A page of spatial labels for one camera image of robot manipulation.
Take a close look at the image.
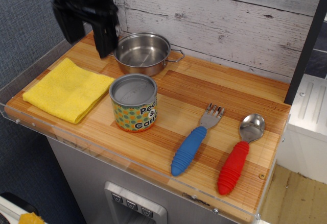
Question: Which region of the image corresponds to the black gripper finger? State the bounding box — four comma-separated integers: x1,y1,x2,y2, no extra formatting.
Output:
52,2,85,44
91,21,120,59

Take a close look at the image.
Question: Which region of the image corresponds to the peas and carrots toy can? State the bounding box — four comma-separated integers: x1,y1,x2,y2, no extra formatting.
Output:
109,73,158,132

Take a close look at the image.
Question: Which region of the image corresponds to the clear acrylic counter guard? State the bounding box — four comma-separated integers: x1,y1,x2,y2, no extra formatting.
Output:
5,17,290,223

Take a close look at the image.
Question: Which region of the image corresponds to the small stainless steel pot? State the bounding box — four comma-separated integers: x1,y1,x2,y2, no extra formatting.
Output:
112,32,185,76

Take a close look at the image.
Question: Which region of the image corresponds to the folded yellow cloth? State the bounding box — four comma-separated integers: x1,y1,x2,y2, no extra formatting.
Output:
22,58,114,124

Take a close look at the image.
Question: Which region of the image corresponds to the grey toy fridge cabinet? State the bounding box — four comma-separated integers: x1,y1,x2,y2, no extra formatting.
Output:
48,138,233,223

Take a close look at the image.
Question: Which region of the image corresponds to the silver dispenser button panel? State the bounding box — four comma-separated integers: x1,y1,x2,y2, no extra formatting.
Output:
104,181,168,223

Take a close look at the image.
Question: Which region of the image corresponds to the orange yellow object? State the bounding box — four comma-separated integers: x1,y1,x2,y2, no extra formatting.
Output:
18,212,45,224

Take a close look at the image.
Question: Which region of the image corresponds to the white toy sink unit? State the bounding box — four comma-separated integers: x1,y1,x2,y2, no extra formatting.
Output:
276,74,326,183

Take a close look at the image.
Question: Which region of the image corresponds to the blue handled fork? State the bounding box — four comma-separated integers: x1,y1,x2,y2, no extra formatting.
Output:
171,103,225,177

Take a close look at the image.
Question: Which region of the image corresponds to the red handled spoon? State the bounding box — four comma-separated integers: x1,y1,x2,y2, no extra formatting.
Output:
217,113,265,195

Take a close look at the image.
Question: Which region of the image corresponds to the black right vertical post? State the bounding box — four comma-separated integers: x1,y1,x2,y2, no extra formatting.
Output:
284,0,326,105

